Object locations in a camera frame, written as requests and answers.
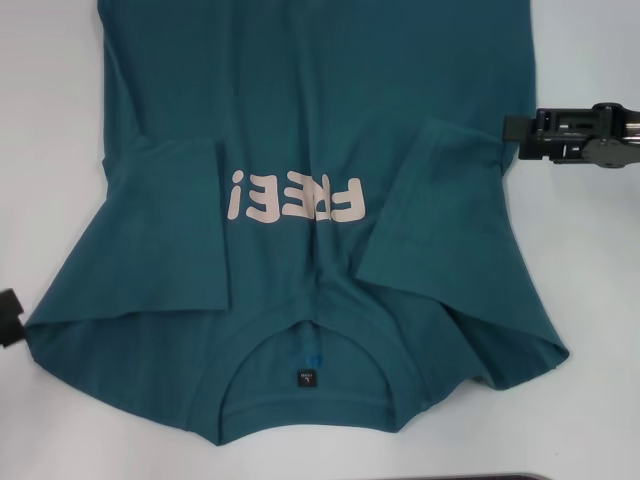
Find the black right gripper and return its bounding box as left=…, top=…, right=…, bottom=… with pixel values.
left=501, top=101, right=640, bottom=170

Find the teal T-shirt with pink print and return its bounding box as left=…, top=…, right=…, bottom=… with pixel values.
left=21, top=0, right=572, bottom=434

